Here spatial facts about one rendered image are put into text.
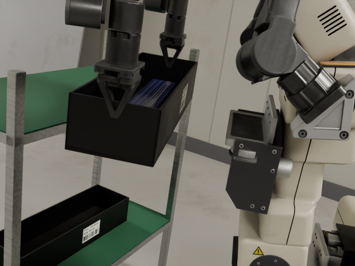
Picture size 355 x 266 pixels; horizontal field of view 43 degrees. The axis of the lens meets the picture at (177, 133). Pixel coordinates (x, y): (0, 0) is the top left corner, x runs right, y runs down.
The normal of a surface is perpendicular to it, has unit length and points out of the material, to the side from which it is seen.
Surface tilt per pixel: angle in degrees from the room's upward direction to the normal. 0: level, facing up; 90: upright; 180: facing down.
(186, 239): 0
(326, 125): 90
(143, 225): 0
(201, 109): 90
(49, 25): 82
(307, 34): 90
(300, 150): 90
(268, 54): 69
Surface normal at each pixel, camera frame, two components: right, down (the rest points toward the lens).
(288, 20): 0.18, -0.02
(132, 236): 0.14, -0.94
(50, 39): -0.47, 0.07
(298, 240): -0.15, 0.30
